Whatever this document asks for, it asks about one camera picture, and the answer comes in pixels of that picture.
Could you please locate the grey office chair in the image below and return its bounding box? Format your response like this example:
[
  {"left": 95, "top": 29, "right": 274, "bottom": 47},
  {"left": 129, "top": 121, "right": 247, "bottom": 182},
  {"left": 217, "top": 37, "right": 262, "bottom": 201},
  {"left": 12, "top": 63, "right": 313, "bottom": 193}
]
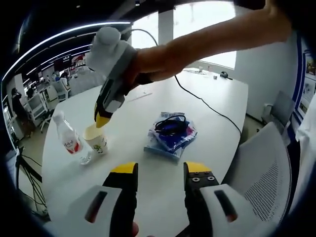
[{"left": 261, "top": 90, "right": 297, "bottom": 129}]

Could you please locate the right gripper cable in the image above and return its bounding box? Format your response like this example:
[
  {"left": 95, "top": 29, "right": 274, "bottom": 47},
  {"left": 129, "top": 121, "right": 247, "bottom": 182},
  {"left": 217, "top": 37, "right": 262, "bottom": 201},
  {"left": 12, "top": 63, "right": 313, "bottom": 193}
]
[{"left": 118, "top": 28, "right": 242, "bottom": 136}]

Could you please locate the person's right hand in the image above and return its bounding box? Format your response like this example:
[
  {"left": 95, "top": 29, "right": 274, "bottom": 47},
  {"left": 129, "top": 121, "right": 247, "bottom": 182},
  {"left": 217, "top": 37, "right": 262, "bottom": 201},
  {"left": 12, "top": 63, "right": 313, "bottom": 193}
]
[{"left": 123, "top": 48, "right": 158, "bottom": 97}]

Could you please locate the white mesh office chair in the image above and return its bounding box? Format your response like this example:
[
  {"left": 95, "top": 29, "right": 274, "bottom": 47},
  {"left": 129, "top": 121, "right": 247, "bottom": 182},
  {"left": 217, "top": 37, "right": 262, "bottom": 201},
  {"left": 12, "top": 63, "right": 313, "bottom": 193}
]
[{"left": 219, "top": 120, "right": 298, "bottom": 237}]

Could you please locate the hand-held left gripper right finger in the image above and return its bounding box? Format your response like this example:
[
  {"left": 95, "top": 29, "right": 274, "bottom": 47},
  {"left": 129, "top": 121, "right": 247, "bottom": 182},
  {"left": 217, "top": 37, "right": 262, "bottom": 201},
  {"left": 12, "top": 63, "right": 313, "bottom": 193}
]
[{"left": 183, "top": 161, "right": 279, "bottom": 237}]

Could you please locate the clear plastic bottle red label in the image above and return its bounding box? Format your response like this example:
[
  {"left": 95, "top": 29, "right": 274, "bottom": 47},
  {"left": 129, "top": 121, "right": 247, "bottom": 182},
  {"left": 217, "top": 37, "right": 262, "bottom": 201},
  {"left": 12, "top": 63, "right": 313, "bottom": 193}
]
[{"left": 52, "top": 111, "right": 93, "bottom": 165}]

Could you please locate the white round tabletop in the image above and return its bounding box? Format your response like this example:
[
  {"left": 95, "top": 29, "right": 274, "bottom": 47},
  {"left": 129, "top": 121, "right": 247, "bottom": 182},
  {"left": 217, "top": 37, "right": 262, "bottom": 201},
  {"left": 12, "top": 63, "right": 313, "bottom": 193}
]
[{"left": 40, "top": 74, "right": 249, "bottom": 237}]

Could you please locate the blue framed wall poster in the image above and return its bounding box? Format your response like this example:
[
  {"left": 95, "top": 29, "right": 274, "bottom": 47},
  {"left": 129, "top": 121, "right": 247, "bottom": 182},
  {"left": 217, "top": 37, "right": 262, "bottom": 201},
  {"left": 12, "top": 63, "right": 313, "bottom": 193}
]
[{"left": 293, "top": 46, "right": 316, "bottom": 119}]

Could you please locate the light blue wipes packet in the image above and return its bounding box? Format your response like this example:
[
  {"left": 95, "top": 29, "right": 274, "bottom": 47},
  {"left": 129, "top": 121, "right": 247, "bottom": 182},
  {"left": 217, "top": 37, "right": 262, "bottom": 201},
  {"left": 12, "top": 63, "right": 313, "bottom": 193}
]
[{"left": 144, "top": 112, "right": 196, "bottom": 165}]

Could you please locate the white background office chair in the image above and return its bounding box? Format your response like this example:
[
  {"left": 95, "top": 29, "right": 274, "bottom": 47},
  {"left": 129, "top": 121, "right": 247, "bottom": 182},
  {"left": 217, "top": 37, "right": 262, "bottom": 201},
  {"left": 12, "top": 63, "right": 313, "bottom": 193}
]
[{"left": 24, "top": 93, "right": 50, "bottom": 122}]

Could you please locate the black tripod stand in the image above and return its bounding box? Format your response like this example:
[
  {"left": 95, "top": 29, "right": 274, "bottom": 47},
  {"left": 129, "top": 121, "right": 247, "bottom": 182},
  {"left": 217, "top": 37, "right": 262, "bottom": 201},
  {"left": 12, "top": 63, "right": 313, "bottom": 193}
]
[{"left": 14, "top": 145, "right": 48, "bottom": 216}]

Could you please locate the blue flowered tissue packet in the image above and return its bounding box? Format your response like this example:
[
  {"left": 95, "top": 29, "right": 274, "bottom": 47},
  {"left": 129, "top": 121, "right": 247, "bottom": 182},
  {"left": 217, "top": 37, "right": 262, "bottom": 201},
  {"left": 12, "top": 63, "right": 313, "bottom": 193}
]
[{"left": 149, "top": 116, "right": 198, "bottom": 152}]

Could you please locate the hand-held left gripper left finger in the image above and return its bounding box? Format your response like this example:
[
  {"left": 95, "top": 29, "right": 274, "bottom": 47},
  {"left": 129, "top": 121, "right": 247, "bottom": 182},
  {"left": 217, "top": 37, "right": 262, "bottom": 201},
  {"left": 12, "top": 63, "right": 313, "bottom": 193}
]
[{"left": 50, "top": 161, "right": 139, "bottom": 237}]

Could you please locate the white paper cup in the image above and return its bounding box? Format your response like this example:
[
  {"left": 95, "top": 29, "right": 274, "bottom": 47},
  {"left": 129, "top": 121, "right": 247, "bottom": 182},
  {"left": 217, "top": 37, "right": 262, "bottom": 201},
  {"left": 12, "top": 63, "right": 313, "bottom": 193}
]
[{"left": 82, "top": 124, "right": 109, "bottom": 156}]

